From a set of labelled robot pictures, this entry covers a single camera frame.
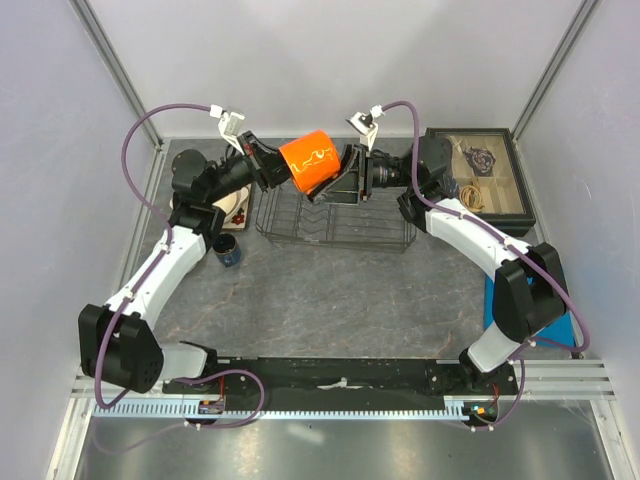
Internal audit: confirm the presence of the orange mug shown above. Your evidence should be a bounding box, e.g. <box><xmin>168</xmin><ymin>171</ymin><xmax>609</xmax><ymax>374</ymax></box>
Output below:
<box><xmin>279</xmin><ymin>130</ymin><xmax>341</xmax><ymax>194</ymax></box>

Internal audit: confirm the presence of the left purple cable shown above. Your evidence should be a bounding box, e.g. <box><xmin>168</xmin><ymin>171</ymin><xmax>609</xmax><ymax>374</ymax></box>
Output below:
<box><xmin>93</xmin><ymin>102</ymin><xmax>266</xmax><ymax>454</ymax></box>

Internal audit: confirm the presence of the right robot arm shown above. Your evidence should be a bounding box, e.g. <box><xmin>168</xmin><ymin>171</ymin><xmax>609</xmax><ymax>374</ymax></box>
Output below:
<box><xmin>382</xmin><ymin>137</ymin><xmax>568</xmax><ymax>394</ymax></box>

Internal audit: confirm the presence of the square floral plate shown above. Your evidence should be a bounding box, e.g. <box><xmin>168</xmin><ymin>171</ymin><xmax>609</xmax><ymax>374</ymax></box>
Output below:
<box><xmin>223</xmin><ymin>185</ymin><xmax>253</xmax><ymax>231</ymax></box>

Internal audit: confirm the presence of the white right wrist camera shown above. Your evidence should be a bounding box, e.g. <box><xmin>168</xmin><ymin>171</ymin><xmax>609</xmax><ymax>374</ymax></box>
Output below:
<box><xmin>346</xmin><ymin>105</ymin><xmax>384</xmax><ymax>151</ymax></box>

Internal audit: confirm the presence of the blue mug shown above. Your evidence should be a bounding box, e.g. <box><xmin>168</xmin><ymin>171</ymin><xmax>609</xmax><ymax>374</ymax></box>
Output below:
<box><xmin>212</xmin><ymin>233</ymin><xmax>242</xmax><ymax>268</ymax></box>

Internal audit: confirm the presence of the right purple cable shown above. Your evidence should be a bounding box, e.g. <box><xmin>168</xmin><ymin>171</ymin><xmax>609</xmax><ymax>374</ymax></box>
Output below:
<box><xmin>382</xmin><ymin>100</ymin><xmax>591</xmax><ymax>431</ymax></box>

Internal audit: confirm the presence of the blue cloth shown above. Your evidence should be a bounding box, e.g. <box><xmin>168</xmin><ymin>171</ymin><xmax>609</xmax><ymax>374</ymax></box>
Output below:
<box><xmin>484</xmin><ymin>271</ymin><xmax>576</xmax><ymax>348</ymax></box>

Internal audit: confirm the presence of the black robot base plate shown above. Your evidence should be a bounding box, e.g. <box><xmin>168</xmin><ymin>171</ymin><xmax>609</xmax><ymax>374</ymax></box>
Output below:
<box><xmin>163</xmin><ymin>357</ymin><xmax>518</xmax><ymax>410</ymax></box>

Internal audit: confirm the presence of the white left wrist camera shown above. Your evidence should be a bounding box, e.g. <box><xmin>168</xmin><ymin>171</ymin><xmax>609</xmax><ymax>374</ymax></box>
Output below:
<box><xmin>209</xmin><ymin>104</ymin><xmax>245</xmax><ymax>151</ymax></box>

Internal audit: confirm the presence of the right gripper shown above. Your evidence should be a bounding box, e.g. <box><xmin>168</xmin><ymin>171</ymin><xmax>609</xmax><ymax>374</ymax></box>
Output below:
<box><xmin>310</xmin><ymin>144</ymin><xmax>416</xmax><ymax>207</ymax></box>

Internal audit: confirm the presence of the cream plate blue spiral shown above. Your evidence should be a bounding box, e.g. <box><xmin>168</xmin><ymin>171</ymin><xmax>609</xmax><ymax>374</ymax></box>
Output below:
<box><xmin>169</xmin><ymin>186</ymin><xmax>251</xmax><ymax>230</ymax></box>

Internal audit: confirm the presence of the purple cable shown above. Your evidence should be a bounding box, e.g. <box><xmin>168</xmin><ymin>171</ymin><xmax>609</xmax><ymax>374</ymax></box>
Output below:
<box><xmin>93</xmin><ymin>102</ymin><xmax>266</xmax><ymax>454</ymax></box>
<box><xmin>382</xmin><ymin>100</ymin><xmax>591</xmax><ymax>431</ymax></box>

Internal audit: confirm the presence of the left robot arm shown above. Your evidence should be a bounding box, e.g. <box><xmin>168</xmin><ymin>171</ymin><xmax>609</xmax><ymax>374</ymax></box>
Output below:
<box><xmin>78</xmin><ymin>132</ymin><xmax>290</xmax><ymax>408</ymax></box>

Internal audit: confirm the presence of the black glass-lid jewelry box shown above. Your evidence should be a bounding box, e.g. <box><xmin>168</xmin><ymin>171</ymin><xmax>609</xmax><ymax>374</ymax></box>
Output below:
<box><xmin>426</xmin><ymin>128</ymin><xmax>536</xmax><ymax>237</ymax></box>

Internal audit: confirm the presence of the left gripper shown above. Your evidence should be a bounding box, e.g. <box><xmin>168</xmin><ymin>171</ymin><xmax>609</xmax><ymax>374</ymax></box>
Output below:
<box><xmin>205</xmin><ymin>131</ymin><xmax>309</xmax><ymax>204</ymax></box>

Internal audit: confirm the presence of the grey slotted cable duct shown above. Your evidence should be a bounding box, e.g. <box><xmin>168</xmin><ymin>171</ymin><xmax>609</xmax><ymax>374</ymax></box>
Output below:
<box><xmin>92</xmin><ymin>398</ymin><xmax>478</xmax><ymax>421</ymax></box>

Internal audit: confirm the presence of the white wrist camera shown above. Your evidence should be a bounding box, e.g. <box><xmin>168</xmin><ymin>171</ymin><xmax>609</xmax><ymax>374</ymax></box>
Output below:
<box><xmin>346</xmin><ymin>105</ymin><xmax>384</xmax><ymax>151</ymax></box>
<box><xmin>209</xmin><ymin>104</ymin><xmax>245</xmax><ymax>151</ymax></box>

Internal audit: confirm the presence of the black wire dish rack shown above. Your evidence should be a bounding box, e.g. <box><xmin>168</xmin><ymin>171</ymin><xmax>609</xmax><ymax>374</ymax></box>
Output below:
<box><xmin>255</xmin><ymin>183</ymin><xmax>417</xmax><ymax>253</ymax></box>

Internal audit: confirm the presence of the small cream plate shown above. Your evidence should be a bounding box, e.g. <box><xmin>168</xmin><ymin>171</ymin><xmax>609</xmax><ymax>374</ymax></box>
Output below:
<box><xmin>214</xmin><ymin>187</ymin><xmax>249</xmax><ymax>222</ymax></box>

